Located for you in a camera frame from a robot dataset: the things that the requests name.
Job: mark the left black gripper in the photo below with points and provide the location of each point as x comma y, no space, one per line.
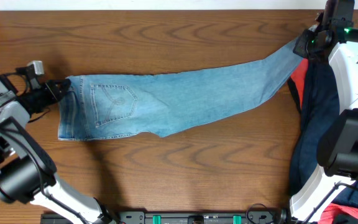
51,91

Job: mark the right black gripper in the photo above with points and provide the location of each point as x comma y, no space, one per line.
300,48

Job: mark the light blue denim jeans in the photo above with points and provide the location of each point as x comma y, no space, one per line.
99,107

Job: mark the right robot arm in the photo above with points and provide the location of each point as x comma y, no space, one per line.
335,41

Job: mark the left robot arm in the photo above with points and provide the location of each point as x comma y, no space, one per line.
27,172

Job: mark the red t-shirt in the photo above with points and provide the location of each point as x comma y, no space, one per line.
298,77

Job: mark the black garment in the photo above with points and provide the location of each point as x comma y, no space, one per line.
294,94

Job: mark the dark navy garment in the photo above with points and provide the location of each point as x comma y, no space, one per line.
320,107

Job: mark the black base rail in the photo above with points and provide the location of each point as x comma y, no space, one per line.
257,215

